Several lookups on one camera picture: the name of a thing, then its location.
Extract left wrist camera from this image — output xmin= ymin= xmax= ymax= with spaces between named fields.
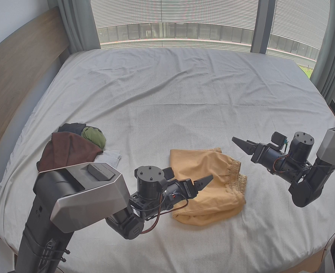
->
xmin=162 ymin=167 xmax=176 ymax=182

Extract white garment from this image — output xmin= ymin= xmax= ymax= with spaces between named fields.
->
xmin=94 ymin=150 xmax=122 ymax=168

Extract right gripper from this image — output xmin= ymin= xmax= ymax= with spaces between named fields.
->
xmin=232 ymin=137 xmax=289 ymax=172

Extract bed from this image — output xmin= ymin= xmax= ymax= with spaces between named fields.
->
xmin=0 ymin=6 xmax=335 ymax=273

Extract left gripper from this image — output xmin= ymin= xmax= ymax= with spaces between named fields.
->
xmin=167 ymin=174 xmax=214 ymax=210

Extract window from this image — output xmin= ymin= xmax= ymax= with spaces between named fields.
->
xmin=88 ymin=0 xmax=331 ymax=70

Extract dark grey garment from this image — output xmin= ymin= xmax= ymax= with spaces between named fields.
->
xmin=57 ymin=122 xmax=87 ymax=134

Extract green garment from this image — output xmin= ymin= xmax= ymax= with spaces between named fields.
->
xmin=81 ymin=126 xmax=107 ymax=149

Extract tan shorts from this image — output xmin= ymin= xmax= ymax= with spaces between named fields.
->
xmin=170 ymin=147 xmax=247 ymax=227

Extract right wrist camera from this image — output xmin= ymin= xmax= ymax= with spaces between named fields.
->
xmin=270 ymin=132 xmax=288 ymax=150

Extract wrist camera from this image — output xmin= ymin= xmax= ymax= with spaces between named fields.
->
xmin=162 ymin=167 xmax=176 ymax=182
xmin=270 ymin=132 xmax=288 ymax=150

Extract brown garment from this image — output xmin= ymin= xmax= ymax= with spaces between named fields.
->
xmin=37 ymin=132 xmax=104 ymax=173

